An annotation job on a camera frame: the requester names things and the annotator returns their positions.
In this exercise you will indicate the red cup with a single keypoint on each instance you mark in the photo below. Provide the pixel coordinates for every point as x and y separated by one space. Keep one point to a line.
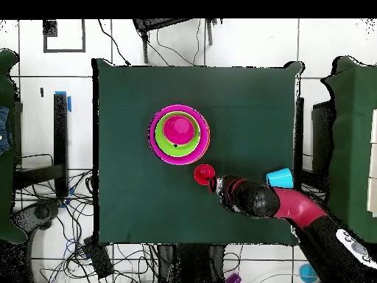
201 173

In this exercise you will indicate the large pink bowl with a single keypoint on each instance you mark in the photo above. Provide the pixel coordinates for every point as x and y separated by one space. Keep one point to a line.
178 160

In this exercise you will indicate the green bowl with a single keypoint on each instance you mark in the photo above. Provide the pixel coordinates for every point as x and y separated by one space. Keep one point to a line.
176 151

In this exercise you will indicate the small pink-red bowl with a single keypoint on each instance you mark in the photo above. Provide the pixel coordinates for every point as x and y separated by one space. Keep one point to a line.
178 129

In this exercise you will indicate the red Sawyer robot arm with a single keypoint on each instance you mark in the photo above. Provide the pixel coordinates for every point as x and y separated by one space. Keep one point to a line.
294 206

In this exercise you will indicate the blue cup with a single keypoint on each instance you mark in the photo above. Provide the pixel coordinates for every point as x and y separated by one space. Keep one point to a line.
281 177

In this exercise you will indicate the dark green tablecloth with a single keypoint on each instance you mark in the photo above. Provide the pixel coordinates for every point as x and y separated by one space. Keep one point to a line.
250 118

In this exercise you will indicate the small purple object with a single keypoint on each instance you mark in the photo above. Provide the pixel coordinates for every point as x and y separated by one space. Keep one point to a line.
234 278

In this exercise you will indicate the blue round object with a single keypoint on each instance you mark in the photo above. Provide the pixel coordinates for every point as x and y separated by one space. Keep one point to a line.
306 274

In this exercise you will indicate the black power strip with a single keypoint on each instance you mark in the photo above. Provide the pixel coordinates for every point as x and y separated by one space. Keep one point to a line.
98 259

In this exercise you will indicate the green side table cloth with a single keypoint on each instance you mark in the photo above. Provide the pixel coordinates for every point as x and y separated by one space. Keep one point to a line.
350 147
6 191

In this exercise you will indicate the white box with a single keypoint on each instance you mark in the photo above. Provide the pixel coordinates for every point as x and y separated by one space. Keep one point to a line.
373 165

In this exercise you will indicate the blue tape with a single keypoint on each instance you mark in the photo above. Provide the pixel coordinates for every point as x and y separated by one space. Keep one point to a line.
69 103

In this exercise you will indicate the black swivel chair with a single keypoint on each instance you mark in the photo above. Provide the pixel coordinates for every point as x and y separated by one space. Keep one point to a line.
41 212

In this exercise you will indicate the blue denim fabric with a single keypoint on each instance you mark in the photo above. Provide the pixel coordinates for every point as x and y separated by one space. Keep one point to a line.
4 129

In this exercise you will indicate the black table frame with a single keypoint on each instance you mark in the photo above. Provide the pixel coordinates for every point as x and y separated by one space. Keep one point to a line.
60 132

